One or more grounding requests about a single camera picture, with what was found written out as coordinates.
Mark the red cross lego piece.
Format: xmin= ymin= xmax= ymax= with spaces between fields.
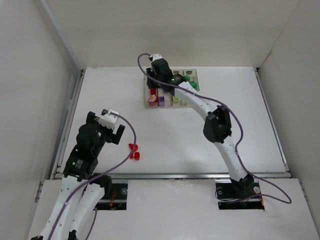
xmin=128 ymin=143 xmax=139 ymax=152

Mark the lime green lego brick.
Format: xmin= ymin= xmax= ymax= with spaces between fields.
xmin=172 ymin=96 xmax=180 ymax=103

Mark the small green lego brick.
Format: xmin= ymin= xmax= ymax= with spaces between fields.
xmin=189 ymin=81 xmax=198 ymax=90

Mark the red double round lego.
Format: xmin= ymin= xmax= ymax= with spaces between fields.
xmin=150 ymin=88 xmax=157 ymax=95

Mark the red flower round lego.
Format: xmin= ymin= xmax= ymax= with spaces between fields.
xmin=148 ymin=95 xmax=158 ymax=105

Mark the purple arch lego brick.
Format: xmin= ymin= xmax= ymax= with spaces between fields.
xmin=158 ymin=96 xmax=166 ymax=107

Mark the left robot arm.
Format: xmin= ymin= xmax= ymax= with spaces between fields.
xmin=34 ymin=109 xmax=125 ymax=240

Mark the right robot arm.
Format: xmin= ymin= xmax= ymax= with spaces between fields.
xmin=146 ymin=54 xmax=254 ymax=195

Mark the clear bin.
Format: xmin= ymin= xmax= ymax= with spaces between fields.
xmin=157 ymin=88 xmax=173 ymax=108
xmin=183 ymin=69 xmax=201 ymax=108
xmin=143 ymin=75 xmax=159 ymax=109
xmin=172 ymin=70 xmax=186 ymax=108

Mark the red round lego pair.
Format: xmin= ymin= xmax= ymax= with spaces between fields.
xmin=129 ymin=151 xmax=141 ymax=161

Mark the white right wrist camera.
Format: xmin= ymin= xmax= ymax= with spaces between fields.
xmin=148 ymin=53 xmax=163 ymax=62

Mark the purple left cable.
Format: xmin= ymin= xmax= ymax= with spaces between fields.
xmin=47 ymin=111 xmax=138 ymax=240

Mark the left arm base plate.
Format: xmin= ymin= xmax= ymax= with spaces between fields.
xmin=96 ymin=182 xmax=128 ymax=211

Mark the aluminium front rail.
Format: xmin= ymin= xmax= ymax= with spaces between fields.
xmin=49 ymin=171 xmax=293 ymax=180

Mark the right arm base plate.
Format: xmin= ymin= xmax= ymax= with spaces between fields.
xmin=215 ymin=180 xmax=265 ymax=210

